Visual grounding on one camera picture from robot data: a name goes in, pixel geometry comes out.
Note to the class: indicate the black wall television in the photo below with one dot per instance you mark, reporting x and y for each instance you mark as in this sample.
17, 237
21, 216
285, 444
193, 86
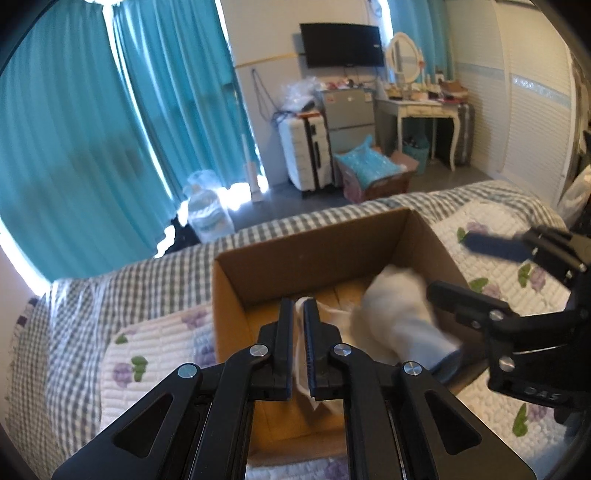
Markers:
341, 45

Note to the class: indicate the black floor object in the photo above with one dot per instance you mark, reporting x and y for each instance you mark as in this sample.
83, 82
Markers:
184, 235

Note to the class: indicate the small silver fridge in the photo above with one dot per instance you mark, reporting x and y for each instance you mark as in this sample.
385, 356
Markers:
347, 115

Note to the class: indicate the clear plastic bag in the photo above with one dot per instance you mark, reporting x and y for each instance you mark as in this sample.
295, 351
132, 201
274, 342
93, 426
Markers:
298, 92

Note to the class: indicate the clear plastic water jug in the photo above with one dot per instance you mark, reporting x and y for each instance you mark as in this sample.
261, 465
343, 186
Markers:
207, 207

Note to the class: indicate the open cardboard box with flaps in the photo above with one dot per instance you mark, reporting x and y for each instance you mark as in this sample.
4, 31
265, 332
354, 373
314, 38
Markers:
392, 182

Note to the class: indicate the grey gingham bed sheet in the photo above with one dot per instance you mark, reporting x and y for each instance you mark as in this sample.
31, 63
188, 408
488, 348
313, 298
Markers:
152, 281

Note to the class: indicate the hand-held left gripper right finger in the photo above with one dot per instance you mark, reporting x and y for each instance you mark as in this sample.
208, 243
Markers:
312, 337

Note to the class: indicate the white sock with blue toe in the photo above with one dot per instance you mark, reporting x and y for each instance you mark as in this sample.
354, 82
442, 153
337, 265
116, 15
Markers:
401, 314

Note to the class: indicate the white upright pole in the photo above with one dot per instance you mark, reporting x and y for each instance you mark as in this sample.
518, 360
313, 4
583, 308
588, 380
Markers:
251, 170

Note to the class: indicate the white pillow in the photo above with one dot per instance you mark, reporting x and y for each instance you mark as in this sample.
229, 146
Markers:
577, 196

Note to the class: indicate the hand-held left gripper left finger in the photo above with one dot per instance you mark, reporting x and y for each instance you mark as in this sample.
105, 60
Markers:
285, 332

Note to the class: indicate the clutter of cosmetics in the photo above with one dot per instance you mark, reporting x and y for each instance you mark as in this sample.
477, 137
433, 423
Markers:
429, 90

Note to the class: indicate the brown cardboard box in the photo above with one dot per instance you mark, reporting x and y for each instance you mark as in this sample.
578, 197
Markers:
314, 258

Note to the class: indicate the dark striped suitcase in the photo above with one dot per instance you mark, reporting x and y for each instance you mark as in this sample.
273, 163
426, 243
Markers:
465, 134

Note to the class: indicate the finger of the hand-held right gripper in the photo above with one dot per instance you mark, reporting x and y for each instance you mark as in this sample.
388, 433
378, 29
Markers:
455, 300
496, 247

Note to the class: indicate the teal storage basket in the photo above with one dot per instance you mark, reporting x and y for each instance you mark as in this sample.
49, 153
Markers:
415, 152

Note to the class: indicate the blue bubble-wrap bag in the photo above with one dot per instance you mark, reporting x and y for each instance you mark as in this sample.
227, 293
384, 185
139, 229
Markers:
369, 166

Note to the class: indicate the white dressing table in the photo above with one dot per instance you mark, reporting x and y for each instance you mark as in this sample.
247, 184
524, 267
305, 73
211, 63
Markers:
411, 108

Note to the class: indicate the white hard-shell suitcase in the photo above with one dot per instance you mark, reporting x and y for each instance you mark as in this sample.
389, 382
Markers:
300, 152

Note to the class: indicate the white oval vanity mirror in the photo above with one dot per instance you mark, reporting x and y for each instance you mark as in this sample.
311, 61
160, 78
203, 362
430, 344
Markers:
402, 53

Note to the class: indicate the teal curtain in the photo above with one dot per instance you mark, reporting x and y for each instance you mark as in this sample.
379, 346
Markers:
69, 147
184, 92
422, 21

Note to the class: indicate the white louvered wardrobe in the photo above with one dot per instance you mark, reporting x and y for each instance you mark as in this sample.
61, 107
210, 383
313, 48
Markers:
517, 92

